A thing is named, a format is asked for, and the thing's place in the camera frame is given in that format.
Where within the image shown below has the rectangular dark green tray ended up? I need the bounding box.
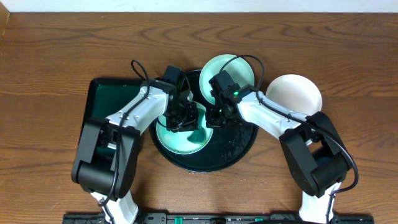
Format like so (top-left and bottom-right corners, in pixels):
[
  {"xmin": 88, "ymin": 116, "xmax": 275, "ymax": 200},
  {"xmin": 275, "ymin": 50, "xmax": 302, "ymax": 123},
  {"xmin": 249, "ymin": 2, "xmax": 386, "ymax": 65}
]
[{"xmin": 80, "ymin": 78, "xmax": 142, "ymax": 139}]

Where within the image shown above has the green sponge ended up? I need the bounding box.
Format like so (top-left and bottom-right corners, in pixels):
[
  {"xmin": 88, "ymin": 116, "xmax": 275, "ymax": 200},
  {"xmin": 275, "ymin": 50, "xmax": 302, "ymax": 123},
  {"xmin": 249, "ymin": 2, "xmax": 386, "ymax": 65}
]
[{"xmin": 187, "ymin": 129, "xmax": 206, "ymax": 144}]

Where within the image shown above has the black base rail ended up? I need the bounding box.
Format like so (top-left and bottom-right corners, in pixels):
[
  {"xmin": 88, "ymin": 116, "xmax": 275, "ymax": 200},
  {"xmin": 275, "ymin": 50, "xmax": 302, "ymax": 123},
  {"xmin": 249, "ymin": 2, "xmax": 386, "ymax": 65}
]
[{"xmin": 62, "ymin": 213, "xmax": 374, "ymax": 224}]

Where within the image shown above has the white plate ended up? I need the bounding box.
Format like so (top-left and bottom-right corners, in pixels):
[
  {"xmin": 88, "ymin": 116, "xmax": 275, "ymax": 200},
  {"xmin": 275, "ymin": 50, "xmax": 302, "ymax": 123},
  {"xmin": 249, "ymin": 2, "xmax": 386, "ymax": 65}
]
[{"xmin": 266, "ymin": 74, "xmax": 323, "ymax": 115}]

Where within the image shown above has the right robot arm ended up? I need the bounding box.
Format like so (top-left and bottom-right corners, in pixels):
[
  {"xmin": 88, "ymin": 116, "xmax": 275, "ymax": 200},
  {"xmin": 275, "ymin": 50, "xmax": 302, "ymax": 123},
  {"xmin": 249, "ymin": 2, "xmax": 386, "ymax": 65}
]
[{"xmin": 206, "ymin": 85, "xmax": 359, "ymax": 223}]

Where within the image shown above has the green plate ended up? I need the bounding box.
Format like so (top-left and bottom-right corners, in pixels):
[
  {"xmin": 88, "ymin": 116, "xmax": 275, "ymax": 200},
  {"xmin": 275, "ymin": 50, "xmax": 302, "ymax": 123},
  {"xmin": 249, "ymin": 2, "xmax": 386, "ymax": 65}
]
[
  {"xmin": 155, "ymin": 102, "xmax": 213, "ymax": 155},
  {"xmin": 199, "ymin": 54, "xmax": 255, "ymax": 105}
]

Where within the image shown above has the round black tray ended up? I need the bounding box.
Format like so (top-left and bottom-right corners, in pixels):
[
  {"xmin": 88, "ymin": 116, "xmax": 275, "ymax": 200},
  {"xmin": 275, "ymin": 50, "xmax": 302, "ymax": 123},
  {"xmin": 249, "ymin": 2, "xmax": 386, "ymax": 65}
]
[{"xmin": 148, "ymin": 68, "xmax": 259, "ymax": 174}]

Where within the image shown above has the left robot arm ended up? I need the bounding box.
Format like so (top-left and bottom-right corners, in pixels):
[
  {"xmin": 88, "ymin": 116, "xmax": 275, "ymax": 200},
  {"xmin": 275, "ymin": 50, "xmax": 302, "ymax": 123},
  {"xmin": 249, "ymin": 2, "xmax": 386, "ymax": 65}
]
[{"xmin": 72, "ymin": 80, "xmax": 198, "ymax": 223}]

